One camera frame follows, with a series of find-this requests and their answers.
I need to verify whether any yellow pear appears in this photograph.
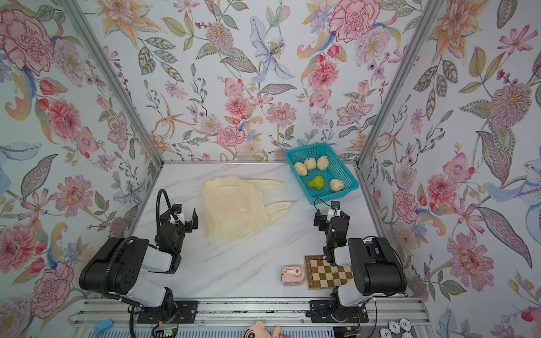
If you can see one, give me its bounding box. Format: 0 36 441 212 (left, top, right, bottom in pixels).
316 156 329 170
294 162 308 177
330 179 345 192
304 158 317 170

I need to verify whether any green pear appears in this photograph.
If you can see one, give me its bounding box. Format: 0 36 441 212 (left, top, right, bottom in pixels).
307 175 325 190

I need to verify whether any yellow translucent plastic bag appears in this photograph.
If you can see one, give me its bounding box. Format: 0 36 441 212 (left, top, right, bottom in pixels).
203 176 292 241

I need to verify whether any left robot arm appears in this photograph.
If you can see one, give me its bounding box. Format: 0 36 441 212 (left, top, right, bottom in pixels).
79 204 198 319

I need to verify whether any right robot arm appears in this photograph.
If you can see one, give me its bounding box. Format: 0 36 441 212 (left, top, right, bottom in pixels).
314 201 407 322

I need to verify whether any teal plastic basket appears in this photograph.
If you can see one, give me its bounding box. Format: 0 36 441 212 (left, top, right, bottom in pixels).
285 143 359 204

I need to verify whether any wooden checkerboard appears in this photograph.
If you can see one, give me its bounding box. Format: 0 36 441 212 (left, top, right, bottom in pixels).
304 256 353 290

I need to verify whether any green circuit board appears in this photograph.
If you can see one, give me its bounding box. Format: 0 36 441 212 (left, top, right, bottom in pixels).
151 326 178 338

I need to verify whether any blue plastic block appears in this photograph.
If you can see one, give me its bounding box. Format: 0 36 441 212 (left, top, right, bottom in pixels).
93 318 114 337

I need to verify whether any pink plush toy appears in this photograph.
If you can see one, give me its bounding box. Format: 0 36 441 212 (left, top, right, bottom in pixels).
242 321 289 338

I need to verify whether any pink toy camera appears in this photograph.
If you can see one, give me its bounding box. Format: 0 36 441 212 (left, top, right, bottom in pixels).
280 266 306 287

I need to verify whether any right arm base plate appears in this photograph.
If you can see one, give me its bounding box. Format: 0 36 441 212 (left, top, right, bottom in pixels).
307 300 369 324

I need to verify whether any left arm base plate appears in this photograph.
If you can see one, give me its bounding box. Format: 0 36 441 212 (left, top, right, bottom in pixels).
137 301 198 324

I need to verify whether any aluminium mounting rail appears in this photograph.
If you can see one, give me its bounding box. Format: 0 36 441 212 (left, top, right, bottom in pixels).
67 296 430 328

